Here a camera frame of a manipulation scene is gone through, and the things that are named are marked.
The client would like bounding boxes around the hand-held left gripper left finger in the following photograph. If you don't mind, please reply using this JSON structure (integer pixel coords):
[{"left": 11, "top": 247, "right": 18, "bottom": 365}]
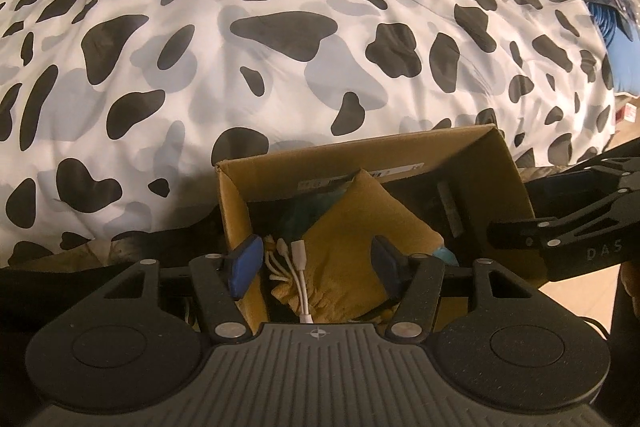
[{"left": 102, "top": 237, "right": 264, "bottom": 343}]

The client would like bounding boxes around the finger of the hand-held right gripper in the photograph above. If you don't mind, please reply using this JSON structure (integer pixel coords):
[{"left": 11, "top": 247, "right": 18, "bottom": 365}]
[
  {"left": 487, "top": 192, "right": 640, "bottom": 253},
  {"left": 522, "top": 152, "right": 640, "bottom": 208}
]

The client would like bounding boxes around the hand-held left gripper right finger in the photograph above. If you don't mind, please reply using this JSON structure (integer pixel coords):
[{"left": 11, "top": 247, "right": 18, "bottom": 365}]
[{"left": 371, "top": 235, "right": 538, "bottom": 343}]

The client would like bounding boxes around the tan drawstring pouch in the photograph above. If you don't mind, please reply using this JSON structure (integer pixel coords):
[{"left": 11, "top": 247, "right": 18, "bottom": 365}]
[{"left": 262, "top": 169, "right": 443, "bottom": 323}]

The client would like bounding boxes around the white adapter cable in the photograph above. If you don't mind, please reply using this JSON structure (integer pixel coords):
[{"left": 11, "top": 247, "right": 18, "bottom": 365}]
[{"left": 276, "top": 238, "right": 317, "bottom": 324}]

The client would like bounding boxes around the light blue packet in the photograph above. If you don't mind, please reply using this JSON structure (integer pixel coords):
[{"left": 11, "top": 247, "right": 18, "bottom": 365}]
[{"left": 432, "top": 244, "right": 458, "bottom": 266}]

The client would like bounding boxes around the cardboard box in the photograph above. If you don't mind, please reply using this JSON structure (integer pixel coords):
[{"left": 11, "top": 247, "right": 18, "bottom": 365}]
[{"left": 215, "top": 124, "right": 548, "bottom": 325}]

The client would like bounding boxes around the red white carton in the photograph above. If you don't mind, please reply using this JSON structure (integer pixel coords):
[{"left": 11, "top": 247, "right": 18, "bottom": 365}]
[{"left": 612, "top": 94, "right": 640, "bottom": 128}]

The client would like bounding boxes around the blue ribbed item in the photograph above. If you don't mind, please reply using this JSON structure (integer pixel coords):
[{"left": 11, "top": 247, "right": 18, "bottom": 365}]
[{"left": 587, "top": 2, "right": 640, "bottom": 98}]

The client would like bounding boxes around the cow print blanket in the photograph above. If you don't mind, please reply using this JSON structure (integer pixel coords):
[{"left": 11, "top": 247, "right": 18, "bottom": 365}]
[{"left": 0, "top": 0, "right": 618, "bottom": 268}]

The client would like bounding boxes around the dark cloth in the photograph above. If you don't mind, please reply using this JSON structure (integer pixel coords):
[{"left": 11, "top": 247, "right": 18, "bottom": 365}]
[{"left": 0, "top": 227, "right": 226, "bottom": 358}]

